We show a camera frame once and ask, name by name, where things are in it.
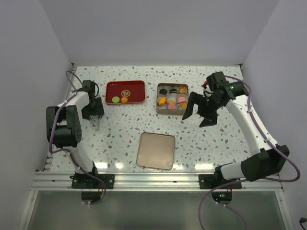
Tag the orange cookie on tray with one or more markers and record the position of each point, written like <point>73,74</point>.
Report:
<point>124,99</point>

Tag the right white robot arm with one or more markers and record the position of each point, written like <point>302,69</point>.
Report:
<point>267,156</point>

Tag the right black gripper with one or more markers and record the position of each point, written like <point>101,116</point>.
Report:
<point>194,98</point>

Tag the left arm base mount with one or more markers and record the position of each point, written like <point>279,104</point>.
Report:
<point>94,181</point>

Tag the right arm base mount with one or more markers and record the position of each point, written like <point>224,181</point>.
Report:
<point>210,181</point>

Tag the pink round cookie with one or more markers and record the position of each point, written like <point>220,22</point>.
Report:
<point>181,99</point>
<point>172,106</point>

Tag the metal tongs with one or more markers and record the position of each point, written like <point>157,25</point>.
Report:
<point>95,121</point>

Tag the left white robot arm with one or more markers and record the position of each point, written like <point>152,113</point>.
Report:
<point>64,131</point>

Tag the red rectangular tray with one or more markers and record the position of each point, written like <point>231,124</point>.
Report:
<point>133,89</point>

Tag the green round cookie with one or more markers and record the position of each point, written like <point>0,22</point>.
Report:
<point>115,99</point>

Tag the square cookie tin box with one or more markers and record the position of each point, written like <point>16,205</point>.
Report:
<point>163,110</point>

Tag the aluminium front rail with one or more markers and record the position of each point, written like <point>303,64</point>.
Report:
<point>124,181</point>

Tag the black round cookie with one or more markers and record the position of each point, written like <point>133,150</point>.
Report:
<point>163,91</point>

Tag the square tin lid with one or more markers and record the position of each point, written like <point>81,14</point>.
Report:
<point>156,151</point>

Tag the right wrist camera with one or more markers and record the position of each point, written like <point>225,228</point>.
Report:
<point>205,86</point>

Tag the orange fish cookie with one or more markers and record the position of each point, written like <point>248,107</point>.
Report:
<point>161,101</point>

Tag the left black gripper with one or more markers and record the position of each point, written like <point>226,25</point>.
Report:
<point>99,110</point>

